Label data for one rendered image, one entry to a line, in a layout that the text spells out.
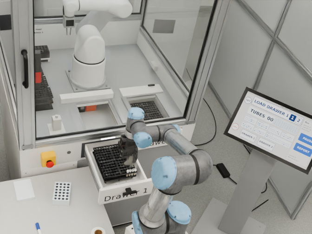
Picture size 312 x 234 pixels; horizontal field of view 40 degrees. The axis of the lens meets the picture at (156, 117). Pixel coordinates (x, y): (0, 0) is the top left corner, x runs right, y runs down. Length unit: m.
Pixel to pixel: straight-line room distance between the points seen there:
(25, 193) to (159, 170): 0.95
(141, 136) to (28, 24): 0.66
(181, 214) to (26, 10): 1.07
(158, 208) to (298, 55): 1.97
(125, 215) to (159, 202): 1.31
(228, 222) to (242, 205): 0.23
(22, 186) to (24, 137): 0.28
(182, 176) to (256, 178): 1.30
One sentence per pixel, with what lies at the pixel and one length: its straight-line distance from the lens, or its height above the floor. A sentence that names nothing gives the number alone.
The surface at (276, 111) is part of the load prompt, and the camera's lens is 2.54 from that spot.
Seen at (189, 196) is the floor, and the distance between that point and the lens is 3.43.
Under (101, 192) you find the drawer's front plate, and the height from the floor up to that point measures 0.92.
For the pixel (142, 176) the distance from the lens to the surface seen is 2.29.
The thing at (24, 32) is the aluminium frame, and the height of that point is 1.62.
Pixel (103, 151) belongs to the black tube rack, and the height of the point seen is 0.90.
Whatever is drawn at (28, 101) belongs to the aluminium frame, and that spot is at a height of 1.26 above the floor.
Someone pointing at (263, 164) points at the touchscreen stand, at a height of 0.79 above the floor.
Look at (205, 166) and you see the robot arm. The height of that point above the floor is 1.46.
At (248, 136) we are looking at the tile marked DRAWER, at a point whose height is 1.00.
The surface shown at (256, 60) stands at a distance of 3.84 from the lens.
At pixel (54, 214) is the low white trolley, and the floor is 0.76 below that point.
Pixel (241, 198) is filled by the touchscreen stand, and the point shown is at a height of 0.44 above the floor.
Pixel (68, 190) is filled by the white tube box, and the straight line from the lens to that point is 2.31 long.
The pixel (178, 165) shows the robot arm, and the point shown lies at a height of 1.47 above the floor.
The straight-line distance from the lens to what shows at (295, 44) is 3.40.
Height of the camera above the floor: 2.57
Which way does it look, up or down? 40 degrees down
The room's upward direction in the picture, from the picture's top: 12 degrees clockwise
